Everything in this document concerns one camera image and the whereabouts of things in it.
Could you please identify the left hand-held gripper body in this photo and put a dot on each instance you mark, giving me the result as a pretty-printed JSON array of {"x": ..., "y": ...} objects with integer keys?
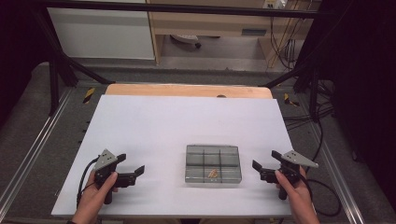
[{"x": 104, "y": 161}]

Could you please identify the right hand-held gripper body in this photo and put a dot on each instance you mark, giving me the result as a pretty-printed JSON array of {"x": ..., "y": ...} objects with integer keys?
[{"x": 292, "y": 161}]

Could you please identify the smoky transparent plastic compartment box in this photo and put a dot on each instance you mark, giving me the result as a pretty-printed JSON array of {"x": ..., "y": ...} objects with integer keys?
[{"x": 199, "y": 158}]

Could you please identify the small gold metal trinket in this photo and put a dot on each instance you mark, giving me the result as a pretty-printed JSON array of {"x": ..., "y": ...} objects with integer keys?
[{"x": 213, "y": 173}]

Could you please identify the person's right hand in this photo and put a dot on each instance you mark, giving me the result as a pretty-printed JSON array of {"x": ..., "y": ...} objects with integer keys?
[{"x": 295, "y": 196}]

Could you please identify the person's left hand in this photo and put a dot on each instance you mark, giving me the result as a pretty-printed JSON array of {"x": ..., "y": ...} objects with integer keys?
[{"x": 90, "y": 202}]

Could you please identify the black metal stand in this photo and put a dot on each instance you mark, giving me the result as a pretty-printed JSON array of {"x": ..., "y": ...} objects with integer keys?
[
  {"x": 314, "y": 90},
  {"x": 54, "y": 71}
]

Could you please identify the light wooden table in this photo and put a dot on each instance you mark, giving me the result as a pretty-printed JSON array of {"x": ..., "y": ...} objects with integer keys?
[{"x": 186, "y": 90}]

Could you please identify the black curtain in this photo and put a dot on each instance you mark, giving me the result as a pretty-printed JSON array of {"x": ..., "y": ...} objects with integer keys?
[
  {"x": 15, "y": 46},
  {"x": 367, "y": 77}
]

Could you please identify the white cabinet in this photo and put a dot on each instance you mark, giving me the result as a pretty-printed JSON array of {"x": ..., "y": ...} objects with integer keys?
[{"x": 99, "y": 34}]

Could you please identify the white chair base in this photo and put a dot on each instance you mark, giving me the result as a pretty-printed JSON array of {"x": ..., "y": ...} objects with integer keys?
[{"x": 186, "y": 39}]

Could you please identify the light wooden desk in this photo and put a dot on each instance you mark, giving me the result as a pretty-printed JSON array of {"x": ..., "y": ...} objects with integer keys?
[{"x": 202, "y": 26}]

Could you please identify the white power strip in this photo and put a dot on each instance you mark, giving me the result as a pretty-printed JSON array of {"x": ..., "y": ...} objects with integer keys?
[{"x": 274, "y": 3}]

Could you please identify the black metal crossbar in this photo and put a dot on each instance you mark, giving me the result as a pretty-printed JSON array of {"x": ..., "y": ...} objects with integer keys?
[{"x": 186, "y": 8}]

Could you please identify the aluminium floor rail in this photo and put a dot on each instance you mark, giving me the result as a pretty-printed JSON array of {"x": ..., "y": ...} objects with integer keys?
[
  {"x": 34, "y": 149},
  {"x": 343, "y": 186}
]

